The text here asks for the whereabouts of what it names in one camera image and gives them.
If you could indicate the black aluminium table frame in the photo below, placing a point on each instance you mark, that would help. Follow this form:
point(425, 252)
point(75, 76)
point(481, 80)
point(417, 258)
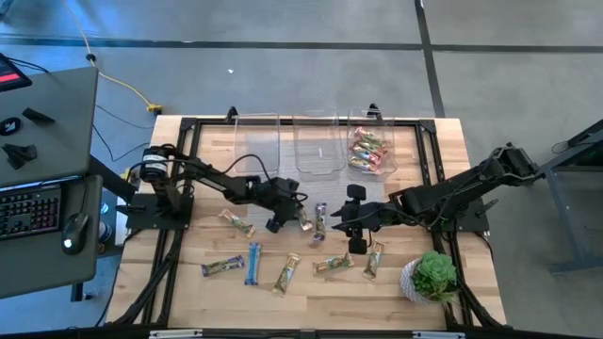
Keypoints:
point(207, 123)

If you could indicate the purple green granola bar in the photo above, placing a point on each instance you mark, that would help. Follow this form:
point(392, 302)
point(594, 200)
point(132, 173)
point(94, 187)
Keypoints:
point(222, 266)

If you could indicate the black frame bracket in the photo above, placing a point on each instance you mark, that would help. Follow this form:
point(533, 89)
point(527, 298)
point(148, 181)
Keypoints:
point(373, 111)
point(231, 113)

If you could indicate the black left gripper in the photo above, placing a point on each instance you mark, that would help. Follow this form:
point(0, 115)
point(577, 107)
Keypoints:
point(271, 200)

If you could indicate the black plastic bracket part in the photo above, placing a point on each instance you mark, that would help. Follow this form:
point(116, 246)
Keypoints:
point(19, 154)

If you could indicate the white patterned plant pot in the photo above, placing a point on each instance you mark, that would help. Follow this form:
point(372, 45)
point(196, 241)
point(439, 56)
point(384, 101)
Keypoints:
point(407, 285)

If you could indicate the tablet with red screen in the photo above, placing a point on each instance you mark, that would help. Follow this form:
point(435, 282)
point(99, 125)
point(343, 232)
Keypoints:
point(9, 75)

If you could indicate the grey metal table stand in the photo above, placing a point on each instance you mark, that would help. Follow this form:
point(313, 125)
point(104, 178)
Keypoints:
point(558, 212)

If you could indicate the black computer mouse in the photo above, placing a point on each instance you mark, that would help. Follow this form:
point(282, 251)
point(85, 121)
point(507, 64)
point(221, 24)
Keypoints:
point(74, 233)

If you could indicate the clear plastic bin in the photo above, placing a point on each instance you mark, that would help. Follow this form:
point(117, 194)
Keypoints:
point(308, 141)
point(388, 132)
point(256, 141)

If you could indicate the round black disc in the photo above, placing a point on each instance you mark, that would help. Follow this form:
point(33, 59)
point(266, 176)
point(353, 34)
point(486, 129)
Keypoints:
point(9, 126)

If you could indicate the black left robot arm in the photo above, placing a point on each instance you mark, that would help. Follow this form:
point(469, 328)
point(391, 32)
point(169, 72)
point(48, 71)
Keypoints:
point(221, 181)

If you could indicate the black backlit keyboard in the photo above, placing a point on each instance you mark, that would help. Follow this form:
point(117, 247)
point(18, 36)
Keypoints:
point(28, 212)

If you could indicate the silver aluminium bracket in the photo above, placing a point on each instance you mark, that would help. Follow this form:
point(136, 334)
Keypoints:
point(439, 335)
point(175, 334)

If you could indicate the small black plastic piece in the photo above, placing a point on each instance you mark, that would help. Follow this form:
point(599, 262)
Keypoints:
point(37, 116)

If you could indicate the dark grey keyboard tray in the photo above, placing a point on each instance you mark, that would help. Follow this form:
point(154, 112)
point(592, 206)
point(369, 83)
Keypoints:
point(42, 268)

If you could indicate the gold green granola bar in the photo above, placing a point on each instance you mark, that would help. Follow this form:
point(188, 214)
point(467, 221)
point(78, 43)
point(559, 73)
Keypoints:
point(333, 263)
point(237, 222)
point(373, 260)
point(304, 220)
point(286, 273)

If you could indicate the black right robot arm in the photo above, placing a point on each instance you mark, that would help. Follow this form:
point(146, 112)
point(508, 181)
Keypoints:
point(452, 190)

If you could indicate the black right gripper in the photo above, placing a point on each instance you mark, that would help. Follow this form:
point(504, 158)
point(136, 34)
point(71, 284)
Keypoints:
point(365, 219)

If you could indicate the green succulent plant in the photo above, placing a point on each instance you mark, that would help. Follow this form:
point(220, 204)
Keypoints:
point(435, 275)

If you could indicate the dark grey desk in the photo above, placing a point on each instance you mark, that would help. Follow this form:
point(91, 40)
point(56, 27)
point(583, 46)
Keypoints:
point(56, 117)

